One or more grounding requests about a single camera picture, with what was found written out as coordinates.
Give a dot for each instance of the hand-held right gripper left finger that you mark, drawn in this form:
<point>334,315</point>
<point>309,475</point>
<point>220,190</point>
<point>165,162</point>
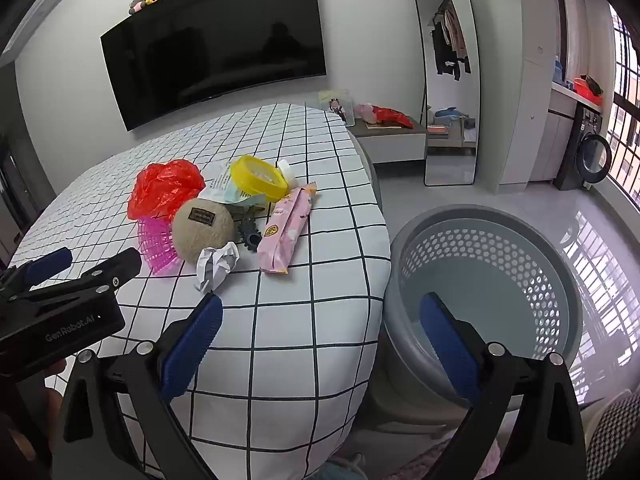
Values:
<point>192,347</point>

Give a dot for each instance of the red plastic bag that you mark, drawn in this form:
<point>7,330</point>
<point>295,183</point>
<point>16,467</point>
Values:
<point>160,185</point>

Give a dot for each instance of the black window grille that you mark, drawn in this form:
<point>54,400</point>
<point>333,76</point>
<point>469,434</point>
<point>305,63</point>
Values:
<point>625,110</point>

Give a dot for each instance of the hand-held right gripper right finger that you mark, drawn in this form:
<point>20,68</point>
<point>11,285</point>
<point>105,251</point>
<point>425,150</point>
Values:
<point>447,352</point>

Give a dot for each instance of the dark spiky rubber toy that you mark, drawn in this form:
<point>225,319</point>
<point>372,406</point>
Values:
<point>249,235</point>

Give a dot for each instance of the dark front-load washing machine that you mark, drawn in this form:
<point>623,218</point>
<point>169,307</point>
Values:
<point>590,155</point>

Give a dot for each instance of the low grey cabinet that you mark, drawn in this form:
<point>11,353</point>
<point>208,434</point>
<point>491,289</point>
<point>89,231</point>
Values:
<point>395,147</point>

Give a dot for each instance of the grey perforated laundry basket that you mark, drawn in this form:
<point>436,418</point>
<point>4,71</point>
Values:
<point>550,280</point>

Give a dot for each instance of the black framed standing mirror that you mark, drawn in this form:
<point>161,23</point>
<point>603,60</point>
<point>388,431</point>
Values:
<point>450,110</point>

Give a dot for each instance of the pink wipes packet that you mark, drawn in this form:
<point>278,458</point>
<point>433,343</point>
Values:
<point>285,230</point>

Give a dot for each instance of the red bag with yellow print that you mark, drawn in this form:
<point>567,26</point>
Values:
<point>392,116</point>

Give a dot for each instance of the grey cloth strip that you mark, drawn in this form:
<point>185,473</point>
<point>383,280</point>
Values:
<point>250,208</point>

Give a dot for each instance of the white paper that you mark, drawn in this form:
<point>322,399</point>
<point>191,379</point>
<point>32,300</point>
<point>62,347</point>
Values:
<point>216,265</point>

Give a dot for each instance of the yellow tape roll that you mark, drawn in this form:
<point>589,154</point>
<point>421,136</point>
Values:
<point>250,180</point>

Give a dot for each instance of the pink plastic bag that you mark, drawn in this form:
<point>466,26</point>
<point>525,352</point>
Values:
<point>365,111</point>

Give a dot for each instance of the white printed flat packet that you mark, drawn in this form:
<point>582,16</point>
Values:
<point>217,185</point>

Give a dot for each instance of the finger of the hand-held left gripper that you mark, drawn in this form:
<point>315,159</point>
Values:
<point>117,267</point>
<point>47,265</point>

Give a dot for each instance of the black wall television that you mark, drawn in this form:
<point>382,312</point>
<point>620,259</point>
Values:
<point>215,45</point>

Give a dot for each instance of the blue container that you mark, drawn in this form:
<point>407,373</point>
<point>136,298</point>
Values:
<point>558,70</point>

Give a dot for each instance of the brown round plush ball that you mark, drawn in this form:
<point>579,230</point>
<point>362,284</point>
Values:
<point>200,235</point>

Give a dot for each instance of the tall white cabinet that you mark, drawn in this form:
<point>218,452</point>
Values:
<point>525,110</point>

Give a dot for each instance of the pink plastic mesh basket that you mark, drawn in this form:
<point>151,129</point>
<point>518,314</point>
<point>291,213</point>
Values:
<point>157,247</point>

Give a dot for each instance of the orange plastic basin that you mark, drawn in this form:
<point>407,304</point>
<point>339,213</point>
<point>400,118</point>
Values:
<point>585,89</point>

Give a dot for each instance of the white checkered bed sheet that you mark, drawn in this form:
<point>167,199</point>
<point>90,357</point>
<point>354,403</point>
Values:
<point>280,360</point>

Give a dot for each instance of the houndstooth chair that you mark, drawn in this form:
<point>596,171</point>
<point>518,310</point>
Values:
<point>617,440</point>

